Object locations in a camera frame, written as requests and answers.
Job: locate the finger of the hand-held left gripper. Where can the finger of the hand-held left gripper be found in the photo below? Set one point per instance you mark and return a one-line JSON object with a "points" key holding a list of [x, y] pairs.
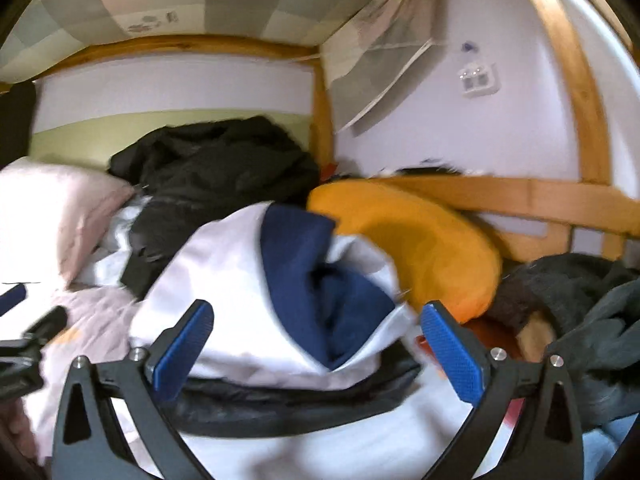
{"points": [[47, 325], [11, 299]]}

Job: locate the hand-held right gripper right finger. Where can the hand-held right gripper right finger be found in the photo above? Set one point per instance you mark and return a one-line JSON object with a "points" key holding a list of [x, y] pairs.
{"points": [[450, 350]]}

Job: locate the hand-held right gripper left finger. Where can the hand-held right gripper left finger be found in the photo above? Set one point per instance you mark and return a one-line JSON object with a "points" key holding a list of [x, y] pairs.
{"points": [[182, 355]]}

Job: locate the white and navy striped jacket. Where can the white and navy striped jacket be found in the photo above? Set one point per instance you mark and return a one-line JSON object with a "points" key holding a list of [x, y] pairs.
{"points": [[225, 270]]}

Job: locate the dark grey clothes pile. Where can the dark grey clothes pile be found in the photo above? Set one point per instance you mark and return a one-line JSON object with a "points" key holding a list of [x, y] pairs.
{"points": [[590, 320]]}

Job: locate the pink pillow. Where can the pink pillow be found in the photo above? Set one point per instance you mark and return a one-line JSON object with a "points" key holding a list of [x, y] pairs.
{"points": [[50, 210]]}

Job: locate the black padded cloth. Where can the black padded cloth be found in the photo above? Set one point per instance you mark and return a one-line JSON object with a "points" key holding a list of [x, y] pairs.
{"points": [[275, 410]]}

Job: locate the orange cushion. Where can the orange cushion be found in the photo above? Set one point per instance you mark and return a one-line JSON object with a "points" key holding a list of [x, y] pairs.
{"points": [[425, 240]]}

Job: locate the dark furniture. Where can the dark furniture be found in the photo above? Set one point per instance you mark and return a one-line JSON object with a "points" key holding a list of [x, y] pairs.
{"points": [[15, 125]]}

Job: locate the light blue cloth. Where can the light blue cloth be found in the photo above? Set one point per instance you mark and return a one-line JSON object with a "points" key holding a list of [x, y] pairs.
{"points": [[605, 450]]}

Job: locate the black puffy jacket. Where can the black puffy jacket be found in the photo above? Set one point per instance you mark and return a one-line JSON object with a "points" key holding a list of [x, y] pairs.
{"points": [[215, 160]]}

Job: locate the pastel checked hanging cloth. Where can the pastel checked hanging cloth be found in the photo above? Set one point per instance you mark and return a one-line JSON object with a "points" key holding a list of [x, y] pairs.
{"points": [[370, 75]]}

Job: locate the wooden bed frame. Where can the wooden bed frame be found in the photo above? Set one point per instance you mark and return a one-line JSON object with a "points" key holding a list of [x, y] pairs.
{"points": [[550, 195]]}

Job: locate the white wall socket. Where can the white wall socket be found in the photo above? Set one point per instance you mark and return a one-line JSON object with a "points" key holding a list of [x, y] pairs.
{"points": [[478, 79]]}

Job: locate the small wall hook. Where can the small wall hook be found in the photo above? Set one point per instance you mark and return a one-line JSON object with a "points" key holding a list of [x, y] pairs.
{"points": [[467, 47]]}

